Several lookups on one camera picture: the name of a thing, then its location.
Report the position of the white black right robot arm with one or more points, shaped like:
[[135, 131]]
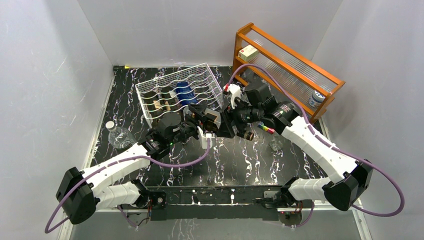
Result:
[[347, 178]]

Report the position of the blue white ceramic jar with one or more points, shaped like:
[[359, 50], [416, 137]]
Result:
[[316, 99]]

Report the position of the blue labelled clear bottle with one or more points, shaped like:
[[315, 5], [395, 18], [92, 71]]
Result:
[[185, 95]]

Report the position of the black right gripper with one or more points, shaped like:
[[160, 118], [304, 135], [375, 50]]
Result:
[[227, 118]]

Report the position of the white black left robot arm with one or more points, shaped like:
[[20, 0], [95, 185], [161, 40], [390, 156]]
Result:
[[116, 172]]

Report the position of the white wire wine rack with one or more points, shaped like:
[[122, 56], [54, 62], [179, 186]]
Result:
[[200, 79]]

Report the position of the dark green wine bottle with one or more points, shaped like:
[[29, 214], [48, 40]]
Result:
[[154, 106]]

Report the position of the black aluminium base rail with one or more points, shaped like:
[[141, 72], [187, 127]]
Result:
[[208, 202]]

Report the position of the white red small box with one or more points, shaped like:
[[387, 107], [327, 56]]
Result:
[[247, 53]]

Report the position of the colourful marker pen pack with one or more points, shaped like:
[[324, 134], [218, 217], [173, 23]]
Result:
[[266, 129]]

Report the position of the orange wooden shelf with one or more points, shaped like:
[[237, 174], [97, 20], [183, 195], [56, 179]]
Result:
[[278, 64]]

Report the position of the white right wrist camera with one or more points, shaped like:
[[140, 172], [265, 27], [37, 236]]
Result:
[[234, 91]]

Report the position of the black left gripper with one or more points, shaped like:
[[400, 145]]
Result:
[[198, 111]]

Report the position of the clear round bottle white cap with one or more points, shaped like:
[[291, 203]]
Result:
[[119, 137]]

